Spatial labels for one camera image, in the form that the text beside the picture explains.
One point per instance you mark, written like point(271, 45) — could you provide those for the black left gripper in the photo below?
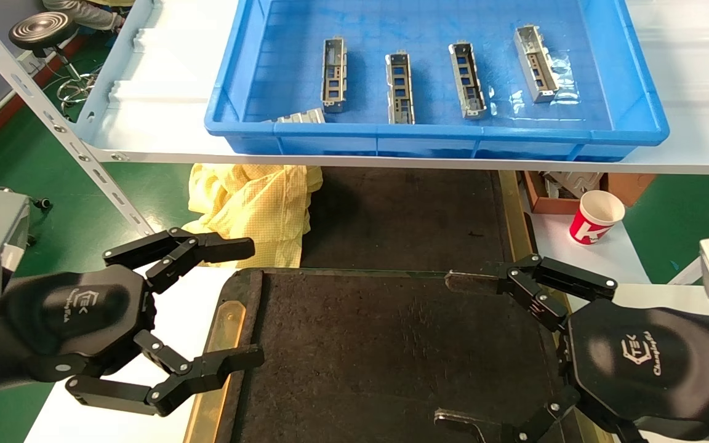
point(77, 314)

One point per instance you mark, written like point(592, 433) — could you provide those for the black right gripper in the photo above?
point(644, 363)

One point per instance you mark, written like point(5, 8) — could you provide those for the grey metal channel part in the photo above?
point(400, 92)
point(468, 83)
point(299, 115)
point(334, 77)
point(536, 64)

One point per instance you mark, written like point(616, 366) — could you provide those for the yellow crumpled garment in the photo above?
point(250, 209)

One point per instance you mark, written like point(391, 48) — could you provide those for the red and white paper cup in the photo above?
point(594, 221)

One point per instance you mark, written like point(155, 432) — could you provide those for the pile of grey metal brackets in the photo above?
point(570, 183)

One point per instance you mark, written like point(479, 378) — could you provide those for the brown cardboard box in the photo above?
point(628, 184)

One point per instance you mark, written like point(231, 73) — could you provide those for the dark felt mat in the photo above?
point(404, 221)

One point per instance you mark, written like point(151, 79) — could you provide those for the white metal shelf rack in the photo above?
point(164, 92)

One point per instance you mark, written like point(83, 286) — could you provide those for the clear plastic bag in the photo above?
point(568, 92)

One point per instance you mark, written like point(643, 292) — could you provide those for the person in grey clothes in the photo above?
point(84, 13)

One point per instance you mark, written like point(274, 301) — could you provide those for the black round swivel stool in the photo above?
point(44, 29)

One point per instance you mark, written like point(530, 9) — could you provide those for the blue plastic tray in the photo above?
point(428, 31)

